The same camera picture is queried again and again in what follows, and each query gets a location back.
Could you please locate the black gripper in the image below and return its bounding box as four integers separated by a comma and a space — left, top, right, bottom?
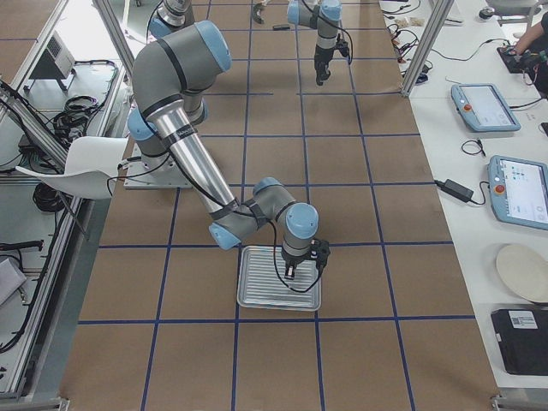
282, 252, 306, 281
315, 54, 332, 86

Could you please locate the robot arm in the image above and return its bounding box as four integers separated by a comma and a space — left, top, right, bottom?
287, 0, 350, 86
133, 21, 330, 279

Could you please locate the ribbed metal tray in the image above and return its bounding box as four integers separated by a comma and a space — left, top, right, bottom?
236, 246, 321, 311

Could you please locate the grey brake pad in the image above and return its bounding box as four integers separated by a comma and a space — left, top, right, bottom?
272, 24, 290, 31

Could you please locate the olive brake shoe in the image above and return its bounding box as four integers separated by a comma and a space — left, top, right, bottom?
251, 2, 266, 25

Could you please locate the blue teach pendant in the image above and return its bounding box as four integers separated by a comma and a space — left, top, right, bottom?
450, 83, 521, 133
487, 155, 547, 230

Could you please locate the black power adapter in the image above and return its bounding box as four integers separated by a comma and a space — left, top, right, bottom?
434, 179, 474, 203

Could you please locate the white chair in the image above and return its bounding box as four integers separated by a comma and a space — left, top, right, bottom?
15, 136, 128, 200

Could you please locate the beige plate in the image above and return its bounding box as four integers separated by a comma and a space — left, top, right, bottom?
496, 244, 547, 305

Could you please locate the black laptop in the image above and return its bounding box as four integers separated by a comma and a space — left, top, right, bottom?
491, 309, 547, 376

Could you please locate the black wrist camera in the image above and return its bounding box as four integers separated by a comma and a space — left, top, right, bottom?
310, 239, 331, 271

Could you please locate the aluminium frame post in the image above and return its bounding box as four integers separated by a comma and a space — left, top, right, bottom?
401, 0, 454, 97

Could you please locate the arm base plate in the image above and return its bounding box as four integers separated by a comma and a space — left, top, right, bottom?
123, 144, 192, 190

